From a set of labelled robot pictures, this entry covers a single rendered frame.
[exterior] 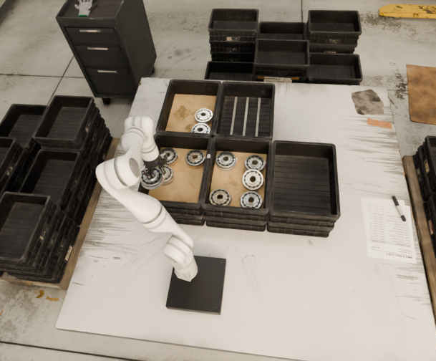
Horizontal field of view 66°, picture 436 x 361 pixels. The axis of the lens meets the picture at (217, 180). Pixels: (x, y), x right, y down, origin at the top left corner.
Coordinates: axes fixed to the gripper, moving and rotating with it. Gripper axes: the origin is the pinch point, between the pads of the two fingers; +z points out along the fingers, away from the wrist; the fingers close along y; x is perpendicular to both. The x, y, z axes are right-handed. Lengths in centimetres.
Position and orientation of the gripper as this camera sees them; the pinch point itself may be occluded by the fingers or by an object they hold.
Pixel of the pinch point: (157, 172)
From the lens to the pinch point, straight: 152.4
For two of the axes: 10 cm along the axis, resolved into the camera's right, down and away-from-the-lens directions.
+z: 0.6, 5.3, 8.4
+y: 7.5, -5.8, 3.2
